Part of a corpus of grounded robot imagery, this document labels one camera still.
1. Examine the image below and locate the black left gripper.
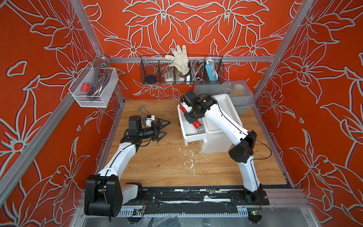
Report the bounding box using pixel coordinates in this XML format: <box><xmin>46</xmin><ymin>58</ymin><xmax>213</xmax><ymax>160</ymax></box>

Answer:
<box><xmin>138</xmin><ymin>119</ymin><xmax>170</xmax><ymax>141</ymax></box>

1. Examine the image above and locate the red glitter microphone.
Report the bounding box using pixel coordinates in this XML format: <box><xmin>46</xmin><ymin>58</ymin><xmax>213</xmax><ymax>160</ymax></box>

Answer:
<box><xmin>179</xmin><ymin>104</ymin><xmax>205</xmax><ymax>134</ymax></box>

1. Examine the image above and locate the white drawer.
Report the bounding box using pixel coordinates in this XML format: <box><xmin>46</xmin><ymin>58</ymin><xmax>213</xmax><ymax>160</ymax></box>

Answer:
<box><xmin>177</xmin><ymin>105</ymin><xmax>207</xmax><ymax>146</ymax></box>

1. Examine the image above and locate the white drawer cabinet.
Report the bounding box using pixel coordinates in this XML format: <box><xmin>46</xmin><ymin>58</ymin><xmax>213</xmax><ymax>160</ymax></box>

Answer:
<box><xmin>198</xmin><ymin>94</ymin><xmax>244</xmax><ymax>154</ymax></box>

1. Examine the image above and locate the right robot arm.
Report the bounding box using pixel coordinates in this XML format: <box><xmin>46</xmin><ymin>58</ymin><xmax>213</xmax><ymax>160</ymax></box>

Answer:
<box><xmin>180</xmin><ymin>91</ymin><xmax>269</xmax><ymax>206</ymax></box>

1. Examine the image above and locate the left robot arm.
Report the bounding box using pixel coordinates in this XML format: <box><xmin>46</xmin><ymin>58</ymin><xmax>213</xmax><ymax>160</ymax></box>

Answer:
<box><xmin>84</xmin><ymin>115</ymin><xmax>171</xmax><ymax>218</ymax></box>

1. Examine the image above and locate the clear glass tube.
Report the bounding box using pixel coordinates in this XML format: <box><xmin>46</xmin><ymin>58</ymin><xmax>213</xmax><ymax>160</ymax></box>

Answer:
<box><xmin>138</xmin><ymin>106</ymin><xmax>152</xmax><ymax>118</ymax></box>

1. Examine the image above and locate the blue box in basket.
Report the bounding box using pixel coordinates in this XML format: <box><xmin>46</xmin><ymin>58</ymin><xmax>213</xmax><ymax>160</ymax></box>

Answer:
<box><xmin>205</xmin><ymin>57</ymin><xmax>218</xmax><ymax>82</ymax></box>

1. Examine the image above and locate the white power strip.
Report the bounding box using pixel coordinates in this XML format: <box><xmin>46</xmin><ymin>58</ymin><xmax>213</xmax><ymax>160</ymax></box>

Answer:
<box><xmin>163</xmin><ymin>70</ymin><xmax>175</xmax><ymax>82</ymax></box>

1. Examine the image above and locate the grey plastic storage box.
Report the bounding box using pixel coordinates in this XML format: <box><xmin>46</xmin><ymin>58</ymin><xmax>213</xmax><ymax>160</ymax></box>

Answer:
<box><xmin>193</xmin><ymin>80</ymin><xmax>253</xmax><ymax>114</ymax></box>

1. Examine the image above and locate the dark round object in basket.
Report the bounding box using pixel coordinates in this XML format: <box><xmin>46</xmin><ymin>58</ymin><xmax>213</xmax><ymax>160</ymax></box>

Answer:
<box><xmin>145</xmin><ymin>75</ymin><xmax>157</xmax><ymax>84</ymax></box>

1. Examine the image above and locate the yellow tape roll in box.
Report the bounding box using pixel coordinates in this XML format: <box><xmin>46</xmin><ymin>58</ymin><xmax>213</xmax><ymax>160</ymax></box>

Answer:
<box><xmin>232</xmin><ymin>84</ymin><xmax>245</xmax><ymax>96</ymax></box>

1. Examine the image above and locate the white work glove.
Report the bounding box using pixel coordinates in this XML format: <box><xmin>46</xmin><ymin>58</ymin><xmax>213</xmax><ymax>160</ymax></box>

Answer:
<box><xmin>165</xmin><ymin>45</ymin><xmax>190</xmax><ymax>76</ymax></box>

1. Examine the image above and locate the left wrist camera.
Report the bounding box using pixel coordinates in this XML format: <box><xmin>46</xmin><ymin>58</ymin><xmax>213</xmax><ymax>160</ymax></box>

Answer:
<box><xmin>145</xmin><ymin>115</ymin><xmax>156</xmax><ymax>127</ymax></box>

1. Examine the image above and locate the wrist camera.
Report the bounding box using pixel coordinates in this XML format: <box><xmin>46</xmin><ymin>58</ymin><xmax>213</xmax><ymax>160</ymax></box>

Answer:
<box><xmin>145</xmin><ymin>115</ymin><xmax>156</xmax><ymax>127</ymax></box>
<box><xmin>181</xmin><ymin>90</ymin><xmax>198</xmax><ymax>107</ymax></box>

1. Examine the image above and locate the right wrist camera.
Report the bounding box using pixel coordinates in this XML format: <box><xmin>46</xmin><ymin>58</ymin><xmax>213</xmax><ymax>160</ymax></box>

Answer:
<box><xmin>181</xmin><ymin>90</ymin><xmax>198</xmax><ymax>107</ymax></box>

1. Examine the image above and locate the metal hose in basket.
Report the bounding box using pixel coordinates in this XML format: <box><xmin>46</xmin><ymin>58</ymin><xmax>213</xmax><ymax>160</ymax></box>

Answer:
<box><xmin>191</xmin><ymin>60</ymin><xmax>205</xmax><ymax>83</ymax></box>

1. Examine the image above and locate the black wire wall basket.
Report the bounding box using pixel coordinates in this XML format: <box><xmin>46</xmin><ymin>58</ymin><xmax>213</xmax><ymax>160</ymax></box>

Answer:
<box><xmin>140</xmin><ymin>55</ymin><xmax>226</xmax><ymax>85</ymax></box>

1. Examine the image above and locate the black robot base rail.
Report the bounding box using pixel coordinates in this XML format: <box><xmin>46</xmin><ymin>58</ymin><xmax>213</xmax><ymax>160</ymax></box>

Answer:
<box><xmin>126</xmin><ymin>185</ymin><xmax>270</xmax><ymax>214</ymax></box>

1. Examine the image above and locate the white wire wall basket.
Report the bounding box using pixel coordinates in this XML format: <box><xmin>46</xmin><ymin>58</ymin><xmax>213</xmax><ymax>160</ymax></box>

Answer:
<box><xmin>69</xmin><ymin>63</ymin><xmax>118</xmax><ymax>108</ymax></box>

